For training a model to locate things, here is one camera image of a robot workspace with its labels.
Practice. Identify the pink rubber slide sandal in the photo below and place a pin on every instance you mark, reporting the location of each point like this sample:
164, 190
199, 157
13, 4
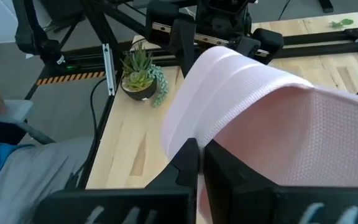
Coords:
259, 109

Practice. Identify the person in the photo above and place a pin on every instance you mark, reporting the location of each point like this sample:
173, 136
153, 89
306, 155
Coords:
26, 180

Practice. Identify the succulent plant in black pot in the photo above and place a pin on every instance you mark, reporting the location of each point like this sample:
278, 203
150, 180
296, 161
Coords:
138, 77

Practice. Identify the silver metal bracket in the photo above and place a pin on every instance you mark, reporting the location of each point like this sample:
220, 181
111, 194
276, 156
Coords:
109, 68

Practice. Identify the yellow black hazard tape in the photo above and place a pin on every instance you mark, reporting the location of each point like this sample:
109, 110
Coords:
70, 77

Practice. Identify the white chair armrest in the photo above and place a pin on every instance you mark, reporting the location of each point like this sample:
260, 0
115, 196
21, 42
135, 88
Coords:
14, 110

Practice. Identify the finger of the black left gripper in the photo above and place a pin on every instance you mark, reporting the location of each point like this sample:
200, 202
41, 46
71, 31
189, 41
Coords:
183, 43
269, 43

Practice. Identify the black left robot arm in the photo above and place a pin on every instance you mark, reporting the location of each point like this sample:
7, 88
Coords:
30, 34

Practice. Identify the small green leaf sprig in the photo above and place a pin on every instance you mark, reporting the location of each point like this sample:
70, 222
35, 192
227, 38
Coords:
342, 22

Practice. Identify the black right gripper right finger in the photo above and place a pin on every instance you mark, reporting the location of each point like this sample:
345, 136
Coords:
244, 199

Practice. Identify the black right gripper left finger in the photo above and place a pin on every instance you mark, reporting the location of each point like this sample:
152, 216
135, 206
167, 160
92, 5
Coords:
120, 205

